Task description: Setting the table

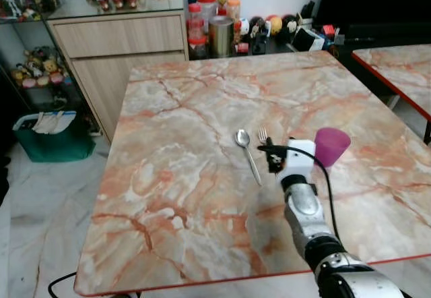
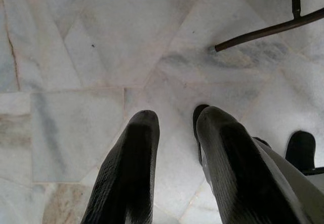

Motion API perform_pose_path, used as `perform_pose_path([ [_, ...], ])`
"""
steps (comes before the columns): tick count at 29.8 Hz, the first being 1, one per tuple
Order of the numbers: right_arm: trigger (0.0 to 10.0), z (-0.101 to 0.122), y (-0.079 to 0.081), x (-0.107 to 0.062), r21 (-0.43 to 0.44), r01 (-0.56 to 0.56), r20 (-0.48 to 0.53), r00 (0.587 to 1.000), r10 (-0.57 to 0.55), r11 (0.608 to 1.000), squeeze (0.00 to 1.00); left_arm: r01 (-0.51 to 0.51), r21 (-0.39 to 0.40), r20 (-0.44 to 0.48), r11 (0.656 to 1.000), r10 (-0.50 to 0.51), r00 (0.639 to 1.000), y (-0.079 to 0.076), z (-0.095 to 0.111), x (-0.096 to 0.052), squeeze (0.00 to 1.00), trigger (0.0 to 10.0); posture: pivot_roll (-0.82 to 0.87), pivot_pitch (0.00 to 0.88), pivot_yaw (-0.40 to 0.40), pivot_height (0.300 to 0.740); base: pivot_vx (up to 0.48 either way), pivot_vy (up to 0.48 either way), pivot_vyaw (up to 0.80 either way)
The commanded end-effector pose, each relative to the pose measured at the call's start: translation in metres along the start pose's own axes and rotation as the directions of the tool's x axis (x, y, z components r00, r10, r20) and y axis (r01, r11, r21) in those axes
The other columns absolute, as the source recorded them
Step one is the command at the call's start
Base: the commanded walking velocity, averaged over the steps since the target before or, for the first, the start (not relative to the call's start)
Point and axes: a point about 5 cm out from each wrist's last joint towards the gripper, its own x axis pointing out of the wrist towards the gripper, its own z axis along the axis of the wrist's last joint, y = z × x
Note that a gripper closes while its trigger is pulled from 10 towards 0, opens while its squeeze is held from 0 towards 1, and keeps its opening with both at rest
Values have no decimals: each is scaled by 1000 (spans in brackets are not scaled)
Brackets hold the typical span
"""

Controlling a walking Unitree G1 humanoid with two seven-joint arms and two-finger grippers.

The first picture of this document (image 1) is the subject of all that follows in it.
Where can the metal fork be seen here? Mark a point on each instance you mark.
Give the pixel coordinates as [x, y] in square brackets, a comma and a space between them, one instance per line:
[262, 135]

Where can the yellow head figurine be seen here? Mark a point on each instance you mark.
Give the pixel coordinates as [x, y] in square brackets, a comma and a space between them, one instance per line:
[275, 24]

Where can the white cloth bundle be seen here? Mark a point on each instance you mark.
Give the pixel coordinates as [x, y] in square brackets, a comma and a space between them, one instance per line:
[50, 123]

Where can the glass display shelf unit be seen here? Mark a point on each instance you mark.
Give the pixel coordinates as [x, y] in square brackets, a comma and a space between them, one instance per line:
[27, 99]

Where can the purple plastic cup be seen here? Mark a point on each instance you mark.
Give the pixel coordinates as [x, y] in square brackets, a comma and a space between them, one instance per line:
[331, 146]

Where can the red lid plastic jar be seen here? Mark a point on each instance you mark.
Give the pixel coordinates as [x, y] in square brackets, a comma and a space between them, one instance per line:
[208, 5]
[196, 32]

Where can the metal canister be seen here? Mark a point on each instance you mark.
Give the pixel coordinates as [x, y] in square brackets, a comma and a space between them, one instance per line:
[221, 36]

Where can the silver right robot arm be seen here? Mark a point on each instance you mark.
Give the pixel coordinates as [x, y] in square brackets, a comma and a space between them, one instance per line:
[304, 207]

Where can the white and black box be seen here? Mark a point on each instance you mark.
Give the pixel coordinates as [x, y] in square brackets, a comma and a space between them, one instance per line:
[308, 38]

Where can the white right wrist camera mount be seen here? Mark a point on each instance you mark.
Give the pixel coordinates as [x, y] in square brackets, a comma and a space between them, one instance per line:
[301, 158]

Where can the black television stand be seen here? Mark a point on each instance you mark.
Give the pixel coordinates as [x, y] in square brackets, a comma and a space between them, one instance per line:
[357, 42]

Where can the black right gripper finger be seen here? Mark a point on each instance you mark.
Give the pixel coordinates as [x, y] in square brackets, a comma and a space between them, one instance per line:
[266, 147]

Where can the yellow bear plush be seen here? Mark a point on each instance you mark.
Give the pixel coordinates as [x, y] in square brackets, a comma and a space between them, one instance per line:
[50, 67]

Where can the metal spoon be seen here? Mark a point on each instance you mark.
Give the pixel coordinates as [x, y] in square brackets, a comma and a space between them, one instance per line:
[242, 137]

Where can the black metal table legs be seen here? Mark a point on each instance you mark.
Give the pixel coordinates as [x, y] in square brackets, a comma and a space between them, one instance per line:
[427, 131]

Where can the green plastic storage bin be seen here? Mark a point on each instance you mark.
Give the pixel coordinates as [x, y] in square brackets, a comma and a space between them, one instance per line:
[54, 146]

